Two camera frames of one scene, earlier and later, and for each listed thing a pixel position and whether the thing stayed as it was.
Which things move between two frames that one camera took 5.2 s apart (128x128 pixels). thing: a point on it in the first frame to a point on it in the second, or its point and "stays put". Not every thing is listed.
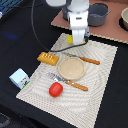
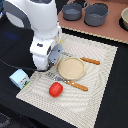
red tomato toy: x=55 y=89 stays put
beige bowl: x=123 y=20 stays put
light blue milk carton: x=20 y=78 stays put
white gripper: x=79 y=21 to x=46 y=53
